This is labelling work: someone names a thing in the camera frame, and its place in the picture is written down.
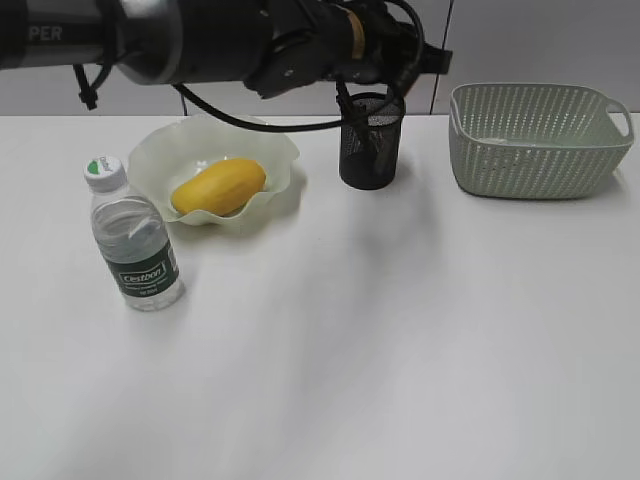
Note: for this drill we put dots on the black marker pen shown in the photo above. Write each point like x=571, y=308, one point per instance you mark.
x=350, y=114

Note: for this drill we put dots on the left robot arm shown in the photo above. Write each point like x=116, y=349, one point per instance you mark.
x=272, y=47

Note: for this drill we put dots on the black mesh pen holder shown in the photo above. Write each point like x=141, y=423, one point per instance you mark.
x=376, y=168

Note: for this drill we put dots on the pale green plastic basket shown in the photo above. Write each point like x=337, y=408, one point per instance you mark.
x=535, y=141

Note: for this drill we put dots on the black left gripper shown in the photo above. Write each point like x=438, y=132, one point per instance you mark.
x=389, y=46

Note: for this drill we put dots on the clear water bottle green label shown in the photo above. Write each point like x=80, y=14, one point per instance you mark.
x=132, y=238

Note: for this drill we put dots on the yellow mango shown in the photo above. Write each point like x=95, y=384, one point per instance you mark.
x=221, y=189

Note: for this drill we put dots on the frosted wavy glass plate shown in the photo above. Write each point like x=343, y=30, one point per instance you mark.
x=172, y=155

